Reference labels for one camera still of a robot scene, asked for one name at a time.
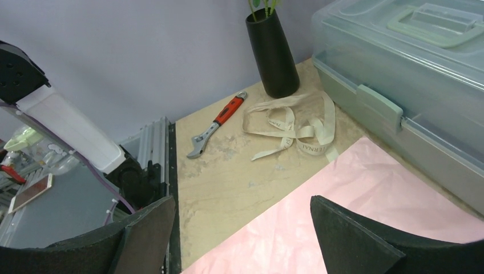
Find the pink rose stem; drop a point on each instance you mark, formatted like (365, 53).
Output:
(268, 8)

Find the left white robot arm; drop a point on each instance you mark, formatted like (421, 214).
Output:
(25, 88)

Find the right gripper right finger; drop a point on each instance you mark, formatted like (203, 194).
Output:
(352, 243)

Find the silver adjustable wrench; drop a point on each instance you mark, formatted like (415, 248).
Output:
(199, 142)

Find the purple wrapping paper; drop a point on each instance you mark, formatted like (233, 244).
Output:
(363, 213)

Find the beige printed ribbon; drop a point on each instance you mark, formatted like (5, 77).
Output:
(314, 136)

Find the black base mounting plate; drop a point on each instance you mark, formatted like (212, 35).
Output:
(174, 255)

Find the smartphone with gold edge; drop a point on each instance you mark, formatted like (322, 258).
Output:
(30, 193)

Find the green plastic toolbox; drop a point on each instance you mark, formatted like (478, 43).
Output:
(411, 72)

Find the black cylindrical vase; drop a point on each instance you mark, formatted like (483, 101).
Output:
(272, 54)

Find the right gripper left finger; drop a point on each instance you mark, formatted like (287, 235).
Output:
(136, 244)

